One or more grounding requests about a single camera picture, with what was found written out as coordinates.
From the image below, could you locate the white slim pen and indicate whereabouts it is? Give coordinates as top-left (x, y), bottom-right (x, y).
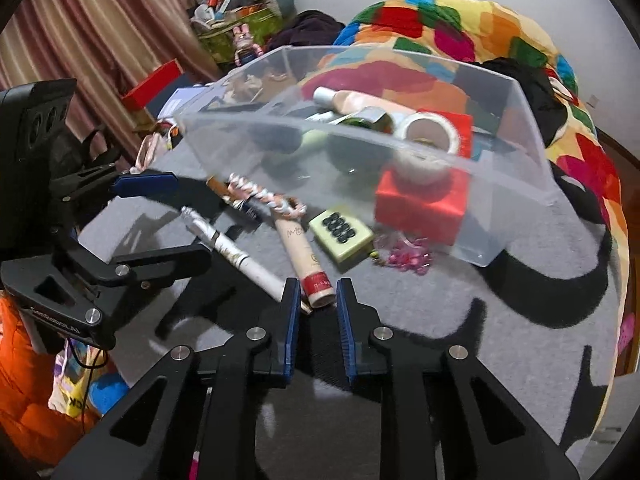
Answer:
top-left (180, 207), bottom-right (285, 300)

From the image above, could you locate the blue card box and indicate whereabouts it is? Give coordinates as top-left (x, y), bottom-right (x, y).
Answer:
top-left (206, 176), bottom-right (262, 222)

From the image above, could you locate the pink white braided rope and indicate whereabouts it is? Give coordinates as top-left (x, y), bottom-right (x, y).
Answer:
top-left (226, 171), bottom-right (309, 221)

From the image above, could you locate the red pouch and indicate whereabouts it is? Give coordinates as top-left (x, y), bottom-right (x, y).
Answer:
top-left (374, 110), bottom-right (473, 246)

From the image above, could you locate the beige cosmetic tube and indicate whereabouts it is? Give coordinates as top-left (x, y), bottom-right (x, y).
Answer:
top-left (312, 87), bottom-right (416, 115)

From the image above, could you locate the white tape roll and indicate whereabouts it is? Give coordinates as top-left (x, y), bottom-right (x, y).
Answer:
top-left (393, 112), bottom-right (461, 185)

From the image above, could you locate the dark green spray bottle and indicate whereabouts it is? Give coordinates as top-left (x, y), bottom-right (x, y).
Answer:
top-left (324, 106), bottom-right (396, 176)

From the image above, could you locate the grey black blanket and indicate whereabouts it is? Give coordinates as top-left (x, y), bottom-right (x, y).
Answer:
top-left (80, 135), bottom-right (628, 479)

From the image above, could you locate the red flat box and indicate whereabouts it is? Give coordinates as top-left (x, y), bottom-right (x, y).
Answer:
top-left (120, 60), bottom-right (183, 112)

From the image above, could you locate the blue white book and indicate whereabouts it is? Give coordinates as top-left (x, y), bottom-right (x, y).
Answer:
top-left (157, 84), bottom-right (209, 119)

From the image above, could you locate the pink hair clip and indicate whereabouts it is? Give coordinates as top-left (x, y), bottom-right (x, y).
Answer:
top-left (369, 232), bottom-right (433, 275)

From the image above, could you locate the striped pink curtain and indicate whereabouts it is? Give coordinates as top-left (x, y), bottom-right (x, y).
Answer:
top-left (1, 0), bottom-right (221, 155)

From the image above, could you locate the pink rabbit toy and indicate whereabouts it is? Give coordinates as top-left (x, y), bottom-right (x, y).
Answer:
top-left (232, 23), bottom-right (262, 67)

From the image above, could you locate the green cluttered storage box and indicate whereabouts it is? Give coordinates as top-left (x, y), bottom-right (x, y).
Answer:
top-left (196, 8), bottom-right (283, 64)

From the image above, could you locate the pink croc shoe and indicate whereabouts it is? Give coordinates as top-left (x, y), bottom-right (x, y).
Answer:
top-left (617, 312), bottom-right (636, 356)

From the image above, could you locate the clear plastic storage box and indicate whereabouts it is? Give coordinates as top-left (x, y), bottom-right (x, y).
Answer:
top-left (178, 46), bottom-right (558, 266)

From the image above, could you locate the dark purple clothing pile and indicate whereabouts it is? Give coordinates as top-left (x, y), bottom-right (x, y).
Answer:
top-left (265, 10), bottom-right (345, 52)

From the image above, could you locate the black clothing pile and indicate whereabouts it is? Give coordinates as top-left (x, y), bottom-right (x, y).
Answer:
top-left (482, 58), bottom-right (567, 148)

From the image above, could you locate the colourful patchwork quilt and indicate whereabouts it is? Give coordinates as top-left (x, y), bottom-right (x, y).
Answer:
top-left (337, 0), bottom-right (629, 432)

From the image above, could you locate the wall socket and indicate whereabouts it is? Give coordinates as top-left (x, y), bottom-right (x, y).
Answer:
top-left (587, 94), bottom-right (599, 108)

